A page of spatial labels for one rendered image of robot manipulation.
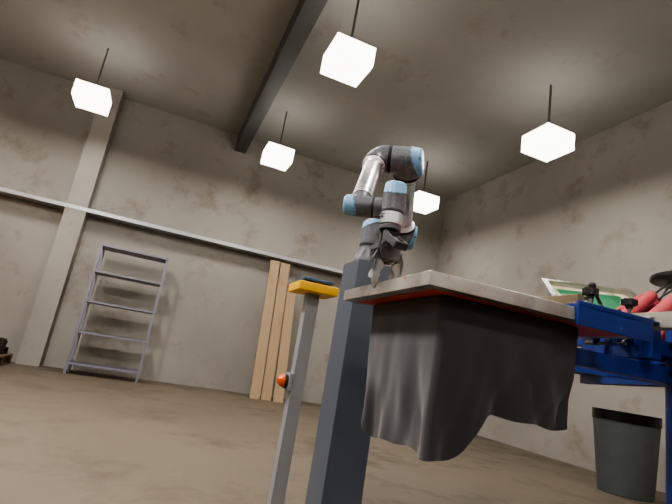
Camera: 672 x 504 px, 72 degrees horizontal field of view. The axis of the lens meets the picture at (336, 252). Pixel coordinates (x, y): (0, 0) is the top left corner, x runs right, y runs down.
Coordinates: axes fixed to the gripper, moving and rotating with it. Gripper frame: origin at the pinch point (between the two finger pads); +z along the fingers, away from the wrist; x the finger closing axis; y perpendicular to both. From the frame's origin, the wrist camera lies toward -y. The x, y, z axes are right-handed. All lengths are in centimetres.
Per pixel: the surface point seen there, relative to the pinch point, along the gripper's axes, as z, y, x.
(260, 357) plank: 34, 638, -102
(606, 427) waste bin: 40, 208, -347
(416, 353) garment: 19.1, -11.0, -7.6
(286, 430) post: 47, 10, 20
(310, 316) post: 12.8, 10.0, 19.0
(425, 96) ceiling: -359, 391, -208
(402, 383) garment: 28.0, -5.8, -7.3
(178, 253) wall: -114, 697, 61
